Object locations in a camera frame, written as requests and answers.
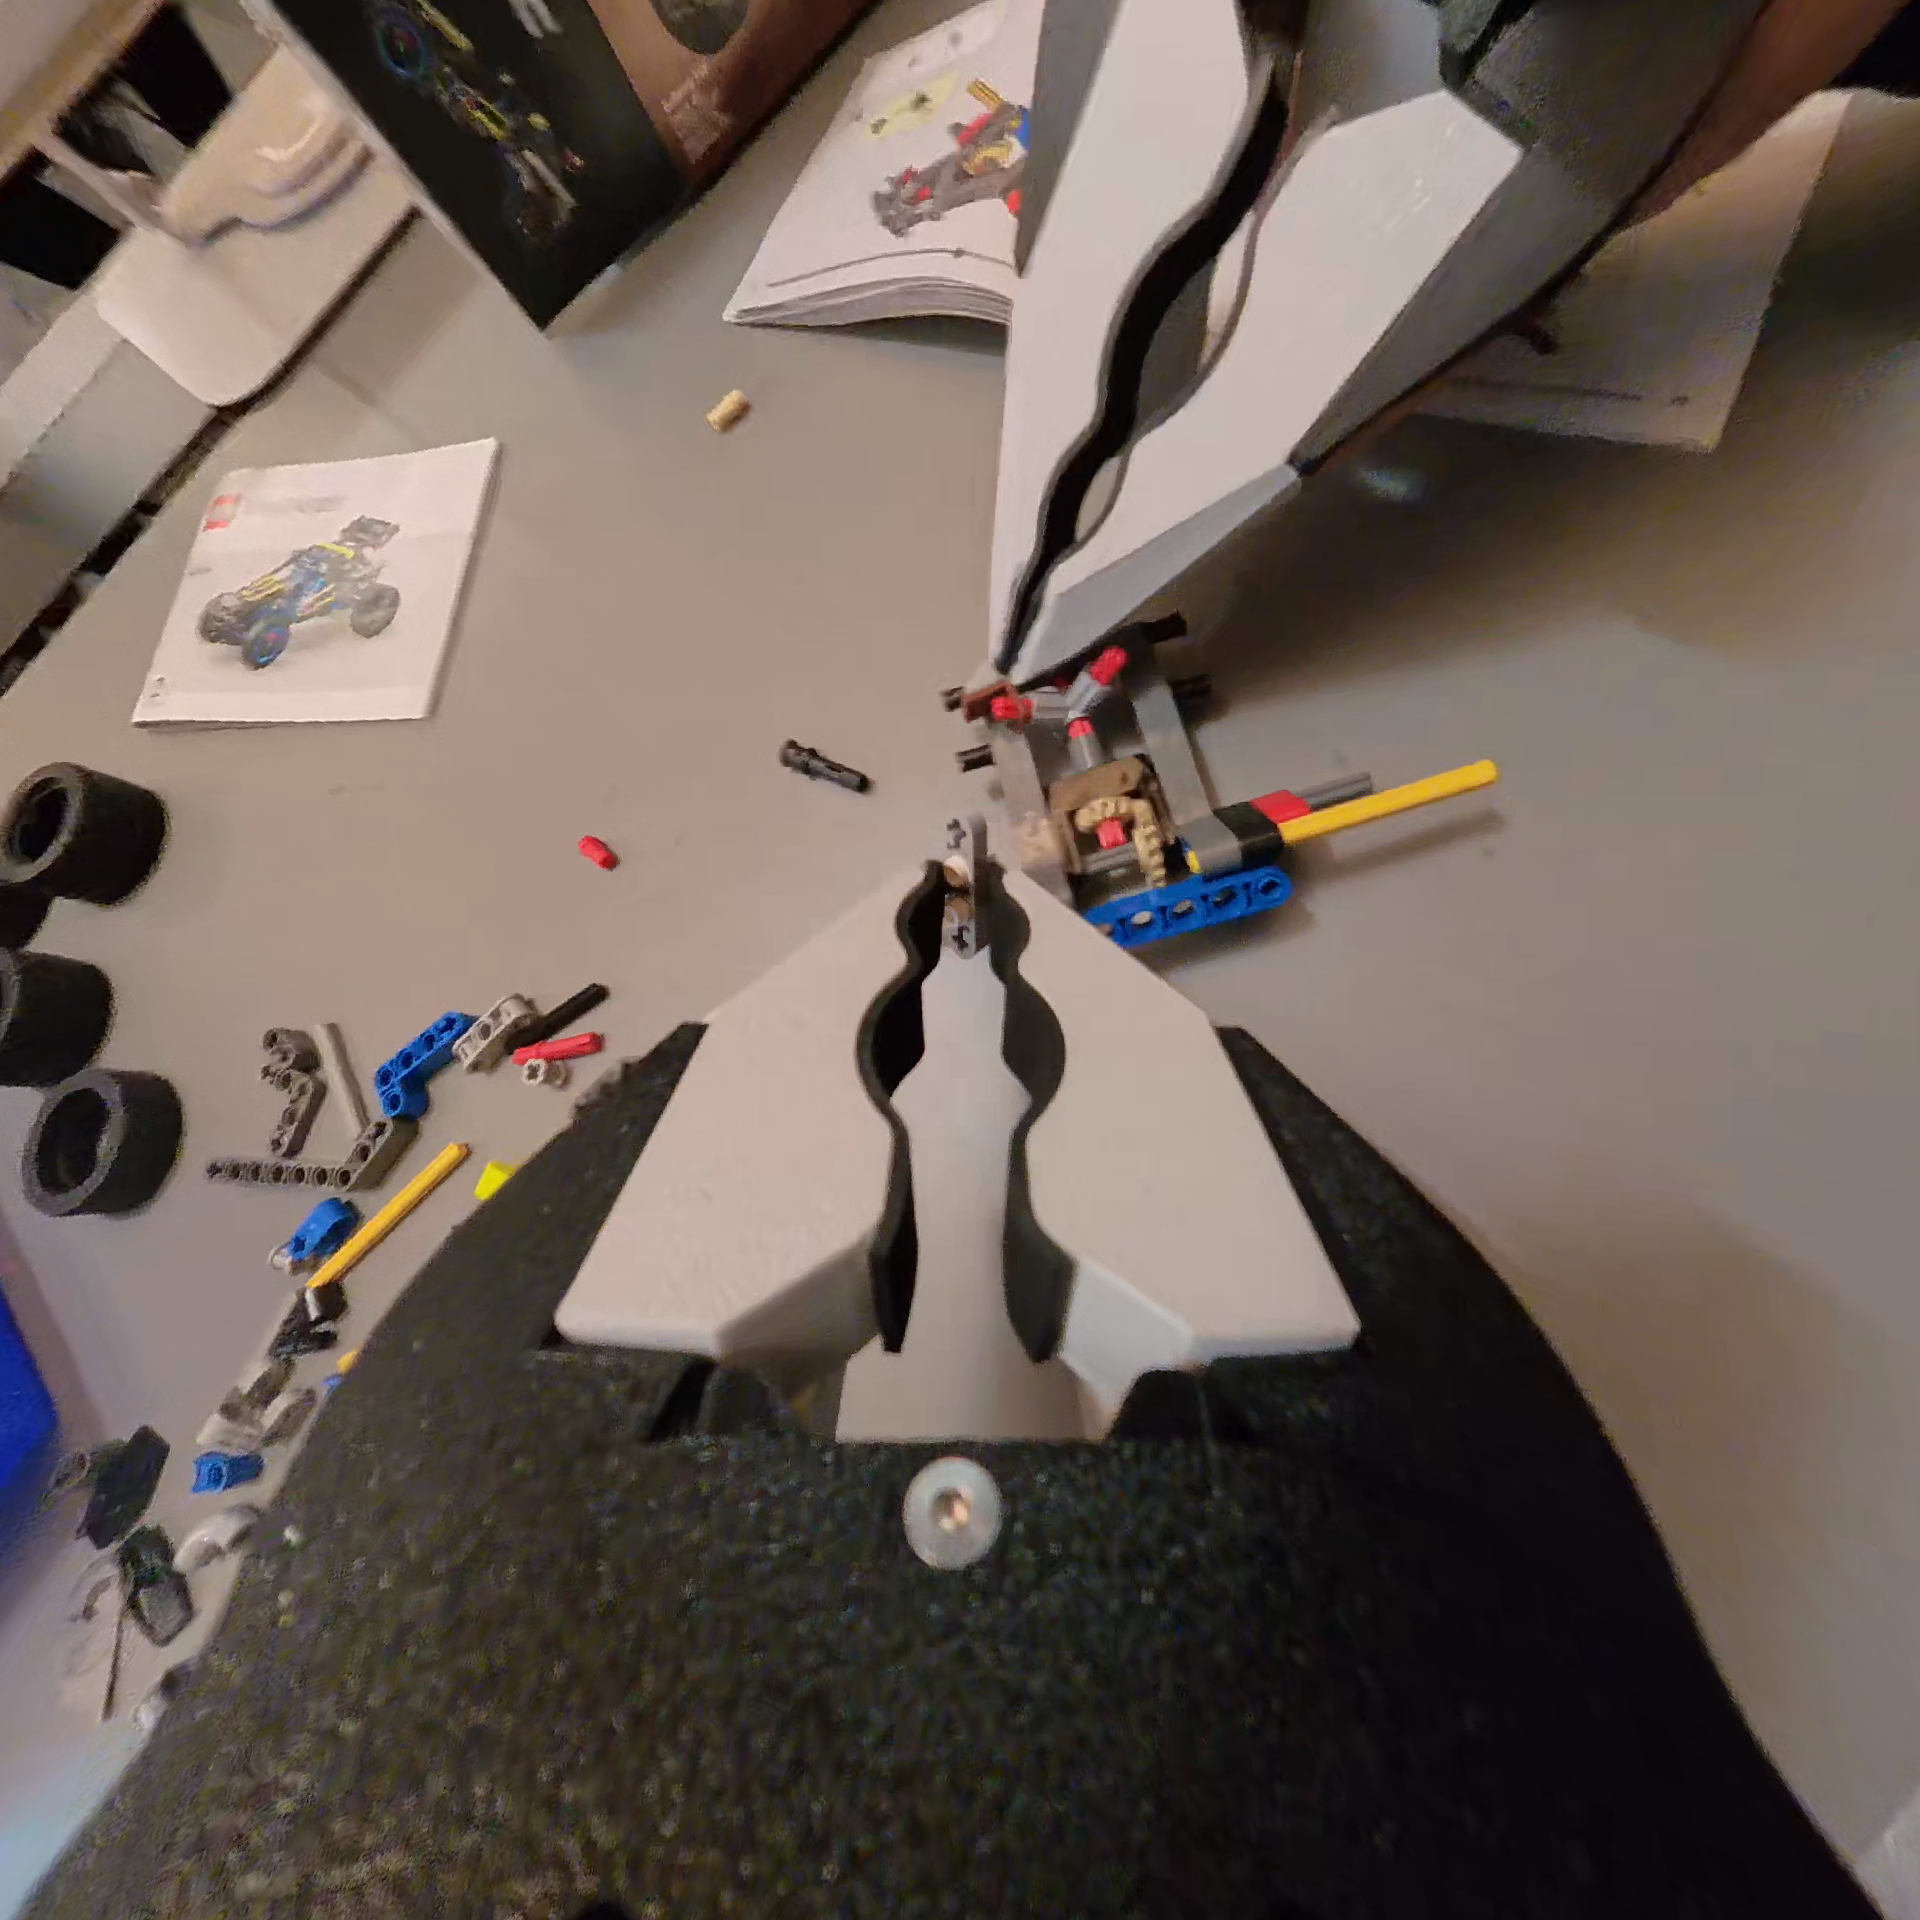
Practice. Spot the yellow lego beam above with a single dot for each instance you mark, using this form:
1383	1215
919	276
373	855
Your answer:
491	1181

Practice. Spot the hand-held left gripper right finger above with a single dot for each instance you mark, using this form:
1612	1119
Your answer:
1184	1185

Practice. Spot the blue storage bin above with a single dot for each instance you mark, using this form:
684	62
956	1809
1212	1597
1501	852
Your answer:
18	1426

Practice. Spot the black lego pin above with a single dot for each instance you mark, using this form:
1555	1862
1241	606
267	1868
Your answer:
820	765

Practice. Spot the closed instruction booklet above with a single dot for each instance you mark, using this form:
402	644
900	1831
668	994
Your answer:
346	599

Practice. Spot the black lego set box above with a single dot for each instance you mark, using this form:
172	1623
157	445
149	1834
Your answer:
495	137

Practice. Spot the pile of loose lego pieces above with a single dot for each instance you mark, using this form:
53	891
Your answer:
315	1155

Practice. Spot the red lego pin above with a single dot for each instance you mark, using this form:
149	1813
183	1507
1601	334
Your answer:
596	853

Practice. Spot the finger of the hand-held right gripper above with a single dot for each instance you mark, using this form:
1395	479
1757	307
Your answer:
1348	284
1108	182

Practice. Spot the open instruction booklet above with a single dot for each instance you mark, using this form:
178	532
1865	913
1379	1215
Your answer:
900	225

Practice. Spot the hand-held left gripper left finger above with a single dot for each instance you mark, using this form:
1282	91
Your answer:
721	1185

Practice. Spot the tan lego pin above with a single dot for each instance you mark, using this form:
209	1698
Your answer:
727	410

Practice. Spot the light grey thin lego liftarm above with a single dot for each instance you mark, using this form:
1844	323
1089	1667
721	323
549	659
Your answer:
968	885

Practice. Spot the black rubber tyre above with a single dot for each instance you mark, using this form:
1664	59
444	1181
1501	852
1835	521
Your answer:
90	834
18	916
53	1021
106	1142

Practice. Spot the partly built lego chassis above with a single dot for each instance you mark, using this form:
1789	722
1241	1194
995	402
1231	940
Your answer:
1140	780

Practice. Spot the white stand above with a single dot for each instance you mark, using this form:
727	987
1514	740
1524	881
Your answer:
253	254

